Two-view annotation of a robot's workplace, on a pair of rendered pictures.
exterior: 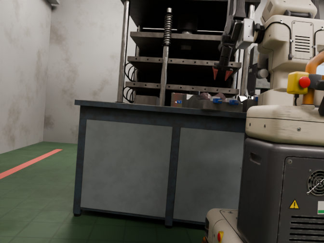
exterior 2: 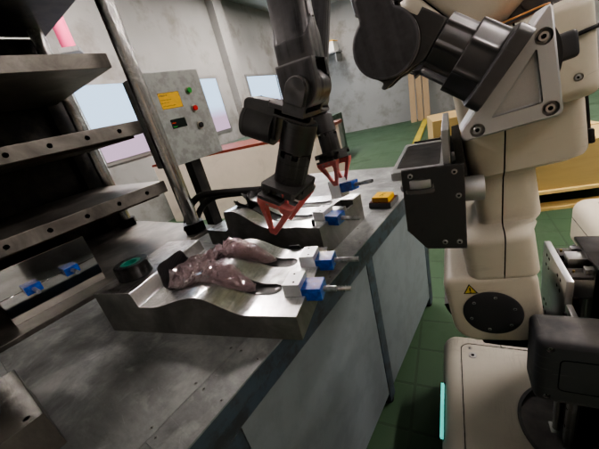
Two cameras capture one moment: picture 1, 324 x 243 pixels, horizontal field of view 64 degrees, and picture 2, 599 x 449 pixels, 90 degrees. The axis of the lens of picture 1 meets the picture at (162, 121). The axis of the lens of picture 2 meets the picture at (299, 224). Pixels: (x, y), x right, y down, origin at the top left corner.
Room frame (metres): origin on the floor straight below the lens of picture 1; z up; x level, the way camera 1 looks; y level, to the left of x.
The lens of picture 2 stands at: (1.29, 0.10, 1.20)
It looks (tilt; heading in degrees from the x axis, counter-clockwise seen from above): 21 degrees down; 304
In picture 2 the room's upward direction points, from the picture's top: 15 degrees counter-clockwise
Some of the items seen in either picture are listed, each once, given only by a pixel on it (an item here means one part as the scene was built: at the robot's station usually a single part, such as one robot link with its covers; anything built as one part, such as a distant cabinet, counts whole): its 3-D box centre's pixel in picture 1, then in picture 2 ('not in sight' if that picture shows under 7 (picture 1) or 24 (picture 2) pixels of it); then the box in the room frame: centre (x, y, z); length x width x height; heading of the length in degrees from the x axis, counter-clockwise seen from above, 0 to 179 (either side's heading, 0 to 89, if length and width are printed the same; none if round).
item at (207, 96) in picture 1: (210, 96); (216, 262); (1.85, -0.33, 0.90); 0.26 x 0.18 x 0.08; 11
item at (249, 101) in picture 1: (258, 105); (279, 214); (1.90, -0.69, 0.87); 0.50 x 0.26 x 0.14; 174
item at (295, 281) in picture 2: (218, 101); (318, 289); (1.58, -0.33, 0.85); 0.13 x 0.05 x 0.05; 11
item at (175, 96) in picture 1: (185, 103); (31, 268); (2.75, -0.23, 0.87); 0.50 x 0.27 x 0.17; 174
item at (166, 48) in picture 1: (164, 77); not in sight; (2.52, 0.02, 1.10); 0.05 x 0.05 x 1.30
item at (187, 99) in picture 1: (209, 102); (218, 278); (1.85, -0.32, 0.85); 0.50 x 0.26 x 0.11; 11
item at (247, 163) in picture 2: not in sight; (250, 175); (4.11, -3.16, 0.45); 2.65 x 0.85 x 0.90; 4
